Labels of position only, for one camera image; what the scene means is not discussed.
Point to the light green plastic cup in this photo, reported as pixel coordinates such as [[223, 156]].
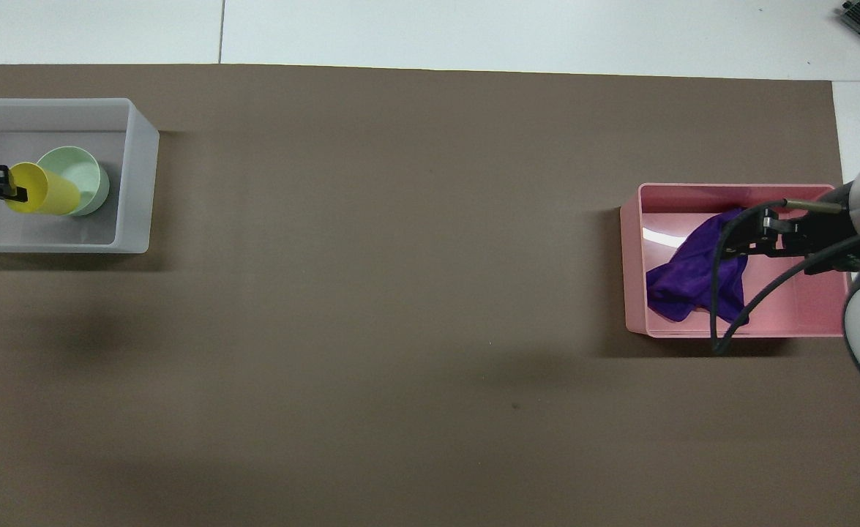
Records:
[[82, 176]]

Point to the translucent white plastic box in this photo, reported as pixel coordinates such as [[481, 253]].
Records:
[[137, 183]]

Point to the yellow plastic cup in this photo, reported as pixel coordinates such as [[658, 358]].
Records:
[[53, 192]]

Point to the purple cloth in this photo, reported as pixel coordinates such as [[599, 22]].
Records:
[[686, 282]]

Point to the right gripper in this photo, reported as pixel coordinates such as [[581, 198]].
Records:
[[832, 238]]

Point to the pink plastic box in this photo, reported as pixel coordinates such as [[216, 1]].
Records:
[[803, 307]]

